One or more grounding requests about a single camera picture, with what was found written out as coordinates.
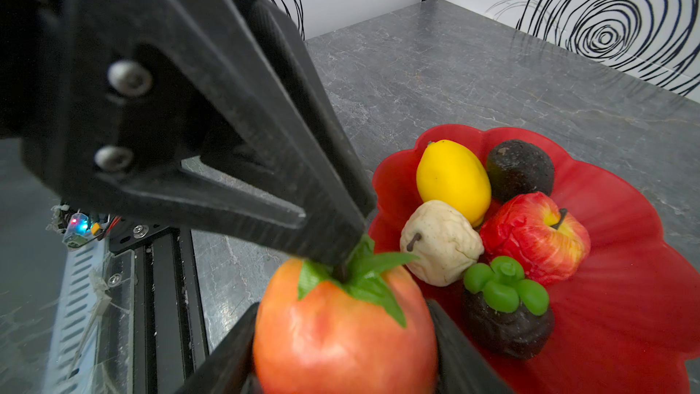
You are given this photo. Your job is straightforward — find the fake red strawberry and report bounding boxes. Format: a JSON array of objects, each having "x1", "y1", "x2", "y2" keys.
[{"x1": 253, "y1": 235, "x2": 439, "y2": 393}]

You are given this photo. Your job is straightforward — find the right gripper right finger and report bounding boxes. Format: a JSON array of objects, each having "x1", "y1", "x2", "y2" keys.
[{"x1": 428, "y1": 300, "x2": 513, "y2": 394}]

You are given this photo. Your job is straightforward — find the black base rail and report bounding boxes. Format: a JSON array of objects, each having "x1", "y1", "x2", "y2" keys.
[{"x1": 107, "y1": 218, "x2": 210, "y2": 393}]

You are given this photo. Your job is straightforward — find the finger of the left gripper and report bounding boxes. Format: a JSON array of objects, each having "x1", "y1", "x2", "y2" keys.
[
  {"x1": 210, "y1": 0, "x2": 378, "y2": 220},
  {"x1": 21, "y1": 0, "x2": 366, "y2": 266}
]

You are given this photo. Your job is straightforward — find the fake red apple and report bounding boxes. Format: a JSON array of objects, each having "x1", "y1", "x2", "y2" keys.
[{"x1": 479, "y1": 193, "x2": 592, "y2": 286}]

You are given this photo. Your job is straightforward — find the black fake avocado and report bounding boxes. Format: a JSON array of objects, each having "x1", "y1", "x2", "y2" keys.
[{"x1": 486, "y1": 140, "x2": 555, "y2": 204}]

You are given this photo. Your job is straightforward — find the dark mangosteen with green calyx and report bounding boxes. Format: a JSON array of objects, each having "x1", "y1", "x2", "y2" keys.
[{"x1": 463, "y1": 255, "x2": 555, "y2": 360}]

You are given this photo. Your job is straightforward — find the yellow fake lemon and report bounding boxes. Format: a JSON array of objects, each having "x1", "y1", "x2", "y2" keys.
[{"x1": 416, "y1": 140, "x2": 491, "y2": 228}]

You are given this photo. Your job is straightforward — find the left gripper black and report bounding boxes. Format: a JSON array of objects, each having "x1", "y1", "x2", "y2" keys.
[{"x1": 1, "y1": 0, "x2": 64, "y2": 140}]

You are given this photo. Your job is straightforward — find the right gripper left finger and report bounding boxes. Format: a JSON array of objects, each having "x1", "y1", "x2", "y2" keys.
[{"x1": 176, "y1": 303, "x2": 260, "y2": 394}]

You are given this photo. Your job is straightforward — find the grey slotted cable duct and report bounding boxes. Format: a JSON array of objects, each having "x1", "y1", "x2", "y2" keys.
[{"x1": 42, "y1": 241, "x2": 109, "y2": 393}]

